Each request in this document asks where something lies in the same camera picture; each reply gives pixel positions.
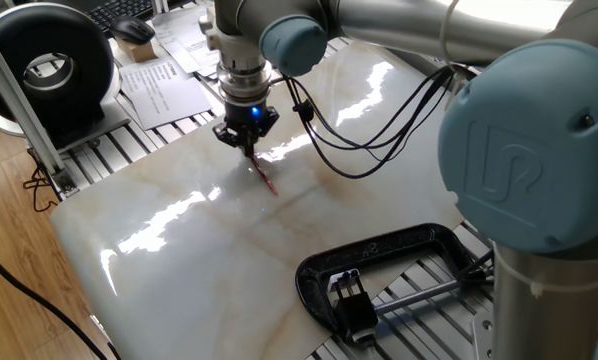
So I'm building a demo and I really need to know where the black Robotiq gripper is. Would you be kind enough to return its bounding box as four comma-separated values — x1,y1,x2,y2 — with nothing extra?
212,97,280,157

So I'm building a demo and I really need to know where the red pencil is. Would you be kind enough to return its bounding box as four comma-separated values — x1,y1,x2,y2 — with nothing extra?
246,147,279,196

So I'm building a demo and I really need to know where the small black white pencil sharpener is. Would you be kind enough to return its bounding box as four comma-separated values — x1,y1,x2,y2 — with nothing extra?
327,268,380,346

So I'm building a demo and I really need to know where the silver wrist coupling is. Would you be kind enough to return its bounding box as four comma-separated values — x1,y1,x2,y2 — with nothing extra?
216,57,275,107

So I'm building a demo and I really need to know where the single white printed sheet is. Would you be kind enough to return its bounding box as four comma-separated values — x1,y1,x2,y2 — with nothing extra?
118,57,214,132

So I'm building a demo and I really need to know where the white marble tile slab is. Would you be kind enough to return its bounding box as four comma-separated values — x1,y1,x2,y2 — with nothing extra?
50,39,540,360

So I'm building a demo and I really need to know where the small wooden block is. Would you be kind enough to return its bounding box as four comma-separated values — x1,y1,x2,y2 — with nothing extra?
116,38,158,64

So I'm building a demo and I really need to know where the black computer mouse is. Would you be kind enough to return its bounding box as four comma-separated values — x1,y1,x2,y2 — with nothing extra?
109,15,156,46

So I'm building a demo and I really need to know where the black metal C-clamp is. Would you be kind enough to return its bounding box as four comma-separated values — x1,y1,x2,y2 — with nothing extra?
294,222,495,346

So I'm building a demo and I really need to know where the black keyboard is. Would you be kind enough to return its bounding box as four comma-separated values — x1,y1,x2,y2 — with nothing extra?
86,0,155,34

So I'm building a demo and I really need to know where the black gripper cable bundle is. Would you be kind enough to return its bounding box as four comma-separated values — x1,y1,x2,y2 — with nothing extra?
282,64,458,180

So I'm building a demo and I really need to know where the white printed wrist mount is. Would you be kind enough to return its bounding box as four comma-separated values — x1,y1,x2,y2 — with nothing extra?
198,9,271,67

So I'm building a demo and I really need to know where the aluminium frame profile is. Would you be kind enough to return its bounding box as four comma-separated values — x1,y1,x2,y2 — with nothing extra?
0,19,78,196

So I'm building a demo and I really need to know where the black ring fan white base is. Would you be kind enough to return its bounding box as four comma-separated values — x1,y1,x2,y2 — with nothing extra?
0,2,133,151

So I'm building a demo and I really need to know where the thick black floor cable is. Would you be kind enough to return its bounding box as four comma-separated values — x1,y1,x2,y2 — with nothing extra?
0,242,111,360

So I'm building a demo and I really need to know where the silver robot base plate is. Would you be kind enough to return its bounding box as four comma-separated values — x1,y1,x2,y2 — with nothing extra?
471,312,496,360

